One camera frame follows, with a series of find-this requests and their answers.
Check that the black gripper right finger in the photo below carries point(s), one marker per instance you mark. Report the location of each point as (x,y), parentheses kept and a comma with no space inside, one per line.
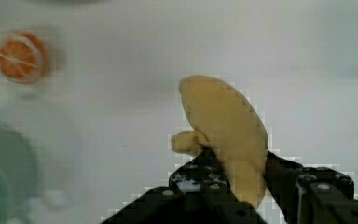
(308,195)

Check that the yellow banana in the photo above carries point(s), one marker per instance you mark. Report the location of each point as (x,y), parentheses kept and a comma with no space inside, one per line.
(223,121)

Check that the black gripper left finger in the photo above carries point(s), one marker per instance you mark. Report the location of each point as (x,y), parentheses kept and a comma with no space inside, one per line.
(198,193)

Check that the orange slice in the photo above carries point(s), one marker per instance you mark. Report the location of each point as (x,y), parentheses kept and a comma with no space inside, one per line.
(24,57)

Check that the green mug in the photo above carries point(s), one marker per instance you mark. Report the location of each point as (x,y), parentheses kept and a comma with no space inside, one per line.
(19,178)

